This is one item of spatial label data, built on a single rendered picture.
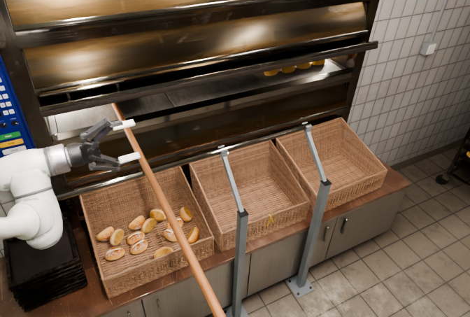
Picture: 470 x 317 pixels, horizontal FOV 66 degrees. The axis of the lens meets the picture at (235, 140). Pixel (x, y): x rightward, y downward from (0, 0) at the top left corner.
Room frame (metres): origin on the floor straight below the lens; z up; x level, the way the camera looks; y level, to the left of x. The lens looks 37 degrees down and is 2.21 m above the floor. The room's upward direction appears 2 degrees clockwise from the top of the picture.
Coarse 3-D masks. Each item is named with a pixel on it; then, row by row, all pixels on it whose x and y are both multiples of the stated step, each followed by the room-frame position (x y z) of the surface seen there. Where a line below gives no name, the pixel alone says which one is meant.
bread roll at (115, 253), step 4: (112, 248) 1.11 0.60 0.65; (116, 248) 1.12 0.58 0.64; (120, 248) 1.12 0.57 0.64; (108, 252) 1.09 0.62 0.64; (112, 252) 1.09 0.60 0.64; (116, 252) 1.10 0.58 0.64; (120, 252) 1.10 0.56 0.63; (124, 252) 1.12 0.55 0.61; (108, 256) 1.08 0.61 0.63; (112, 256) 1.08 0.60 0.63; (116, 256) 1.08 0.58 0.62; (120, 256) 1.09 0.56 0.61; (108, 260) 1.07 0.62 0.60; (112, 260) 1.07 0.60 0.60
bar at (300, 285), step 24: (240, 144) 1.34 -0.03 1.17; (312, 144) 1.47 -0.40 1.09; (168, 168) 1.17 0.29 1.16; (72, 192) 0.99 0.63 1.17; (240, 216) 1.09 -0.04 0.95; (312, 216) 1.35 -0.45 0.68; (240, 240) 1.09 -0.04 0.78; (312, 240) 1.32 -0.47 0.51; (240, 264) 1.09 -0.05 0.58; (240, 288) 1.10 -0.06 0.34; (312, 288) 1.32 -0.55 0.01; (240, 312) 1.11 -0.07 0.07
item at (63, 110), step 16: (320, 48) 1.99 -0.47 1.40; (368, 48) 1.98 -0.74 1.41; (224, 64) 1.74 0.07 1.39; (240, 64) 1.73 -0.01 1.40; (288, 64) 1.72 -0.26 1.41; (144, 80) 1.53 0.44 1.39; (160, 80) 1.51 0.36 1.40; (208, 80) 1.51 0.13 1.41; (64, 96) 1.36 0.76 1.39; (80, 96) 1.35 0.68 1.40; (128, 96) 1.33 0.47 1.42; (144, 96) 1.36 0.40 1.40; (48, 112) 1.19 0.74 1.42; (64, 112) 1.21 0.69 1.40
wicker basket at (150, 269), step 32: (96, 192) 1.32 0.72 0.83; (128, 192) 1.38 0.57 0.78; (192, 192) 1.38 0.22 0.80; (96, 224) 1.26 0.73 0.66; (128, 224) 1.32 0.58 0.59; (160, 224) 1.33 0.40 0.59; (192, 224) 1.34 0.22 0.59; (96, 256) 0.98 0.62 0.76; (128, 256) 1.11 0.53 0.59; (160, 256) 1.02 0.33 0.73; (128, 288) 0.93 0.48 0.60
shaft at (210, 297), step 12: (132, 144) 1.27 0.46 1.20; (144, 156) 1.20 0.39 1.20; (144, 168) 1.11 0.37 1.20; (156, 180) 1.05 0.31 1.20; (156, 192) 0.98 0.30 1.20; (168, 204) 0.92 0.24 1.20; (168, 216) 0.86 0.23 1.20; (180, 228) 0.81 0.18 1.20; (180, 240) 0.76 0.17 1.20; (192, 252) 0.72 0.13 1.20; (192, 264) 0.67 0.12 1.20; (204, 276) 0.63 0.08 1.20; (204, 288) 0.59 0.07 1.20; (216, 300) 0.56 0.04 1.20; (216, 312) 0.52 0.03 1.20
